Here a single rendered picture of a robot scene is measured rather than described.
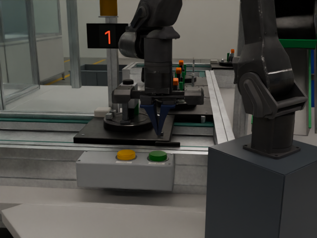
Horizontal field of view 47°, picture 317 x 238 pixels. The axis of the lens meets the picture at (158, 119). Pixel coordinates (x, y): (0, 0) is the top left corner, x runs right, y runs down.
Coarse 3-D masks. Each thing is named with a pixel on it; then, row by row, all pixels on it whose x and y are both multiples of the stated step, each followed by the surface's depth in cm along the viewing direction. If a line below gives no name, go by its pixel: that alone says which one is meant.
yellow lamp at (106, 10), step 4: (100, 0) 103; (104, 0) 102; (108, 0) 102; (112, 0) 103; (116, 0) 104; (100, 4) 103; (104, 4) 102; (108, 4) 102; (112, 4) 103; (116, 4) 104; (100, 8) 104; (104, 8) 103; (108, 8) 103; (112, 8) 103; (116, 8) 104; (100, 12) 104; (104, 12) 103; (108, 12) 103; (112, 12) 103; (116, 12) 104
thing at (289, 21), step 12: (276, 0) 104; (288, 0) 103; (300, 0) 102; (312, 0) 91; (276, 12) 98; (288, 12) 98; (300, 12) 97; (312, 12) 89; (276, 24) 93; (288, 24) 93; (300, 24) 92; (312, 24) 88; (288, 36) 88; (300, 36) 87; (312, 36) 86; (288, 48) 84; (300, 48) 83; (312, 48) 83
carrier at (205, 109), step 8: (192, 80) 125; (160, 104) 120; (176, 104) 118; (184, 104) 118; (208, 104) 125; (144, 112) 114; (168, 112) 114; (176, 112) 114; (184, 112) 114; (192, 112) 114; (200, 112) 114; (208, 112) 114
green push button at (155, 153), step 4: (152, 152) 80; (156, 152) 80; (160, 152) 80; (164, 152) 80; (152, 156) 78; (156, 156) 78; (160, 156) 78; (164, 156) 79; (152, 160) 78; (156, 160) 78; (160, 160) 78
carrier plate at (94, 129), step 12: (96, 120) 106; (168, 120) 106; (84, 132) 95; (96, 132) 95; (108, 132) 95; (144, 132) 95; (168, 132) 95; (120, 144) 90; (132, 144) 90; (144, 144) 90
